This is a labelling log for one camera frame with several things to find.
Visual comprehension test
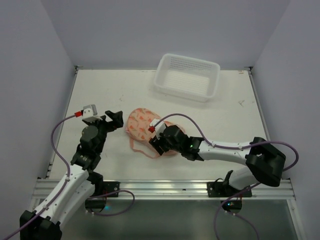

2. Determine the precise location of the peach floral mesh laundry bag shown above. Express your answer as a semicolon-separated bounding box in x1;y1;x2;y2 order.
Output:
124;106;187;160

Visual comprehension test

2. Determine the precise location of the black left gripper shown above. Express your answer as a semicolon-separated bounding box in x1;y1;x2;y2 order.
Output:
85;110;123;153

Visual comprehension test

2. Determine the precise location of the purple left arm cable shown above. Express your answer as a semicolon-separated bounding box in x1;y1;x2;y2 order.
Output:
4;112;136;240

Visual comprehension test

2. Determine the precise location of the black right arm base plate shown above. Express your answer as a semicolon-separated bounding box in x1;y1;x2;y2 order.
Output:
206;169;253;198

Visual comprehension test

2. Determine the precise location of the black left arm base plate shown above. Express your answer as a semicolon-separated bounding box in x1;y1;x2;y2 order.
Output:
91;181;120;197

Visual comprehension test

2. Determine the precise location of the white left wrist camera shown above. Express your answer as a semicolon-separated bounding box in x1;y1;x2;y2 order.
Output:
82;104;100;123

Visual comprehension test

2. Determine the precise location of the white plastic mesh basket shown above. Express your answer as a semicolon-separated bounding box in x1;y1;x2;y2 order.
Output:
153;53;221;103

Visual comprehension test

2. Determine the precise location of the aluminium mounting rail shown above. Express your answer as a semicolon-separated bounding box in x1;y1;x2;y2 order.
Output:
31;179;291;200

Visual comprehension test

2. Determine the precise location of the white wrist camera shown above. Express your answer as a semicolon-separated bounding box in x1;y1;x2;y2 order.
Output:
82;104;100;123
148;118;167;139

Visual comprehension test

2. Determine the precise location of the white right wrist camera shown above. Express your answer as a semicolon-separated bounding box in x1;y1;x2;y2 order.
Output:
148;118;167;139

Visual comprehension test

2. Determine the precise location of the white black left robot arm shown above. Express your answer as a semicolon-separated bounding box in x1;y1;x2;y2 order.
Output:
19;110;124;240

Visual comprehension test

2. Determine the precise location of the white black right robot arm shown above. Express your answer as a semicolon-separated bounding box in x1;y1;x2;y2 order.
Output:
148;124;286;198

